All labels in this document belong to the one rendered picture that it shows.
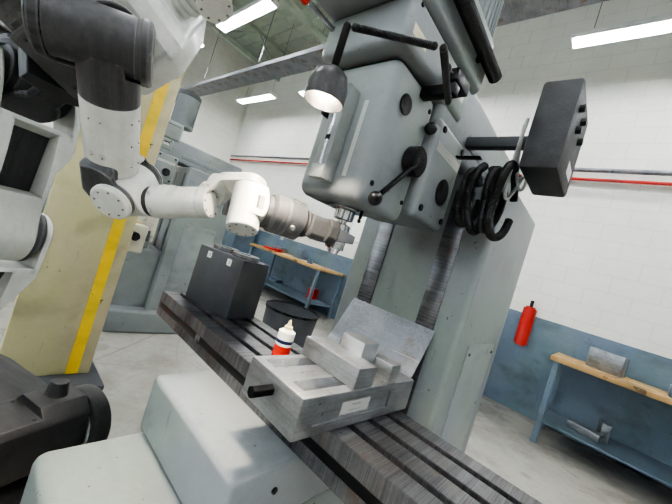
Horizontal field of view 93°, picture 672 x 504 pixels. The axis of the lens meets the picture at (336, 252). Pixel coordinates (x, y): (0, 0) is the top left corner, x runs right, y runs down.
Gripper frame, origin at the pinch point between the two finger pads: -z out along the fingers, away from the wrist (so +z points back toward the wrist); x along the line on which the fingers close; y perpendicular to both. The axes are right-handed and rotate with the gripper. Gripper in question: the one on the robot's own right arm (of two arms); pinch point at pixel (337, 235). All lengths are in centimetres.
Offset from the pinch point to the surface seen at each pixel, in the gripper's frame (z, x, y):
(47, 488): 40, -7, 54
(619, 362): -368, 49, 19
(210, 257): 19, 43, 18
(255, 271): 6.6, 32.1, 17.5
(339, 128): 10.9, -5.7, -21.2
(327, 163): 11.1, -5.8, -13.3
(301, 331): -85, 158, 72
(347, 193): 6.1, -9.1, -8.5
